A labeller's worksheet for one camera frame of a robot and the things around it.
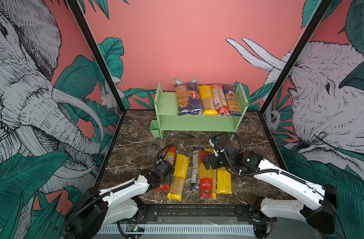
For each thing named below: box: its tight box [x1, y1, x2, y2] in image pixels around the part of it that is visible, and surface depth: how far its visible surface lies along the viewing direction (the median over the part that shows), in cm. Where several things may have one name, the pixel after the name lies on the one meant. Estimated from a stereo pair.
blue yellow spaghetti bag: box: [174, 77, 192, 117], surface depth 86 cm
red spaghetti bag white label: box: [211, 84, 231, 117], surface depth 85 cm
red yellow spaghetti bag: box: [198, 150, 213, 200], surface depth 80 cm
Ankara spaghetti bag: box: [222, 84, 243, 117], surface depth 86 cm
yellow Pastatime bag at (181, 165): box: [167, 153, 190, 202], surface depth 85 cm
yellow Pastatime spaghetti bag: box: [197, 84, 218, 117], surface depth 85 cm
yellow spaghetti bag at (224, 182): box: [216, 167, 233, 195], surface depth 83 cm
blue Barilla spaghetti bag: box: [187, 78, 203, 116], surface depth 85 cm
